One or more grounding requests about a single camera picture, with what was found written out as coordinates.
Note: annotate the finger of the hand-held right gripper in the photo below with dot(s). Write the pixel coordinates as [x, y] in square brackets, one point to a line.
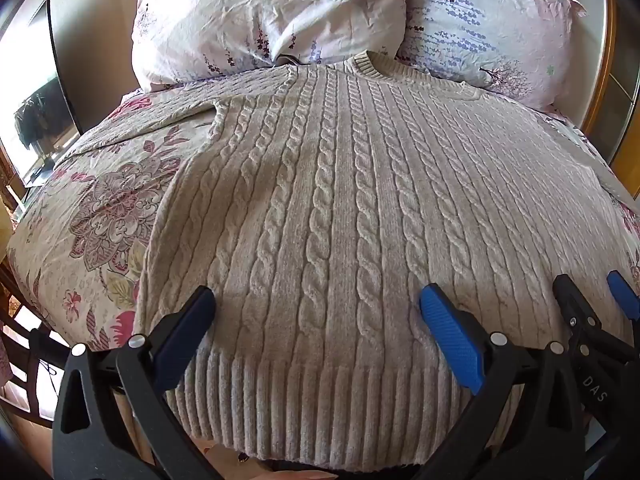
[623, 291]
[575, 301]

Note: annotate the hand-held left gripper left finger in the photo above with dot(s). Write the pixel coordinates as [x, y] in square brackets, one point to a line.
[186, 329]

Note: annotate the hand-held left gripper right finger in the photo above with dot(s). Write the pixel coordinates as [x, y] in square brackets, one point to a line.
[449, 334]

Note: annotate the floral bedspread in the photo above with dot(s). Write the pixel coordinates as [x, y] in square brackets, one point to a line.
[100, 210]

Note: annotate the dark wooden chair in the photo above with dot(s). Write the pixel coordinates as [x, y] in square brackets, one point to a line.
[20, 320]

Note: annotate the black flat screen television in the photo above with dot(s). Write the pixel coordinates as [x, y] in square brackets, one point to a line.
[35, 110]

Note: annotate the lavender print pillow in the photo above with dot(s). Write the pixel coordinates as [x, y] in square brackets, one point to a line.
[475, 20]

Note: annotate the pink floral pillow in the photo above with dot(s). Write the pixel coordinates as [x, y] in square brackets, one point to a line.
[250, 10]

